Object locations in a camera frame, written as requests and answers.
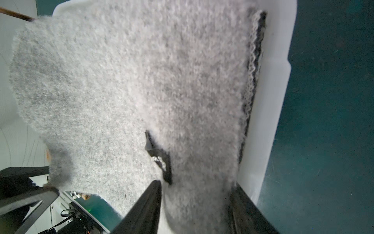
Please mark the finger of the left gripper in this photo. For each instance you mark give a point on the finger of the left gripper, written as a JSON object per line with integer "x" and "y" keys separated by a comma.
{"x": 22, "y": 202}

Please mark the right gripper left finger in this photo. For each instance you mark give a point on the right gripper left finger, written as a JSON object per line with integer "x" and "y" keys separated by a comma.
{"x": 143, "y": 217}

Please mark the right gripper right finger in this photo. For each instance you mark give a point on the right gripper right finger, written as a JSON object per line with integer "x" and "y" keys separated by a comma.
{"x": 245, "y": 217}

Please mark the grey fuzzy scarf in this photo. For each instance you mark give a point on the grey fuzzy scarf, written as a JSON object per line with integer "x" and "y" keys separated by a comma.
{"x": 94, "y": 81}

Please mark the white perforated plastic basket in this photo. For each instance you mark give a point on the white perforated plastic basket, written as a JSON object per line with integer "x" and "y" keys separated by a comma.
{"x": 268, "y": 102}

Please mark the white black smiley scarf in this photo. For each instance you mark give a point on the white black smiley scarf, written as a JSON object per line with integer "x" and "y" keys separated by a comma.
{"x": 255, "y": 38}

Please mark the bronze scroll jewelry stand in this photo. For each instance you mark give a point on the bronze scroll jewelry stand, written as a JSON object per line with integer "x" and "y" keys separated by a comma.
{"x": 16, "y": 14}

